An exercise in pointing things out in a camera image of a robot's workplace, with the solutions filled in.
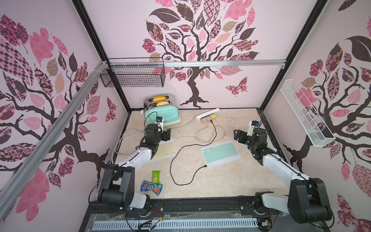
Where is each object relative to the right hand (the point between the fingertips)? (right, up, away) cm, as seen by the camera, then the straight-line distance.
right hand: (238, 133), depth 88 cm
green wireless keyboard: (-10, -14, +7) cm, 19 cm away
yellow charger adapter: (-11, +12, +25) cm, 30 cm away
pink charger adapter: (-19, +9, +22) cm, 30 cm away
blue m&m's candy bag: (-50, -30, -9) cm, 59 cm away
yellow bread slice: (-53, +24, +13) cm, 59 cm away
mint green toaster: (-50, +19, +11) cm, 54 cm away
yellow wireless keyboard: (-48, -11, +9) cm, 50 cm away
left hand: (-47, +2, +3) cm, 47 cm away
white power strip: (-24, +10, +22) cm, 34 cm away
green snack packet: (-51, -26, -5) cm, 57 cm away
